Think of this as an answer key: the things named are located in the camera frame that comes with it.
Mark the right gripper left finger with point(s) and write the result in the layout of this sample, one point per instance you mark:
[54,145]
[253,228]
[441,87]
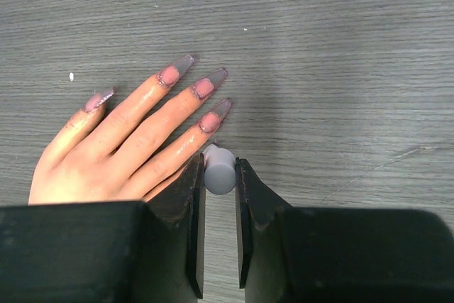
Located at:
[172,263]

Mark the mannequin hand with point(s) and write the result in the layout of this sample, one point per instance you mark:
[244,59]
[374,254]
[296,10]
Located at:
[126,153]

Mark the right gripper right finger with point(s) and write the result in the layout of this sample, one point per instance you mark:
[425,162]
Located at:
[261,268]

